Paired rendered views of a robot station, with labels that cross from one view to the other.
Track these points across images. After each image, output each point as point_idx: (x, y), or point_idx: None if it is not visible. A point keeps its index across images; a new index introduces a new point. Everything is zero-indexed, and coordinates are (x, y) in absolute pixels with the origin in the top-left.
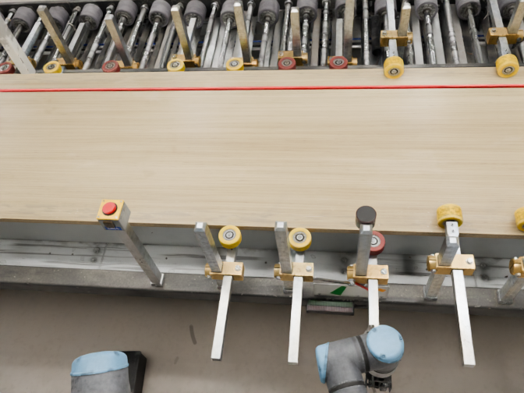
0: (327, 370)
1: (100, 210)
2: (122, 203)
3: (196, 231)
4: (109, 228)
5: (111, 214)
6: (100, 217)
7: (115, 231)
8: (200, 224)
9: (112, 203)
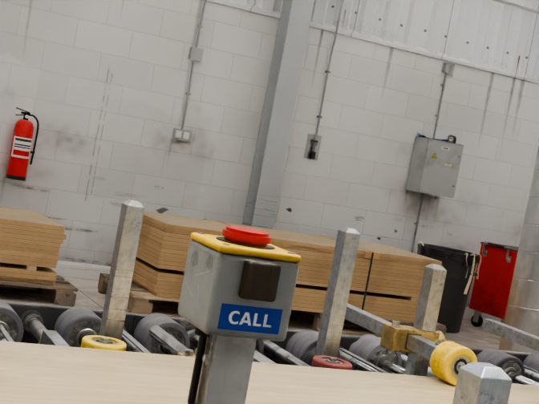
0: None
1: (215, 240)
2: (272, 244)
3: (489, 381)
4: (233, 322)
5: (267, 248)
6: (236, 246)
7: (212, 373)
8: (484, 363)
9: (250, 228)
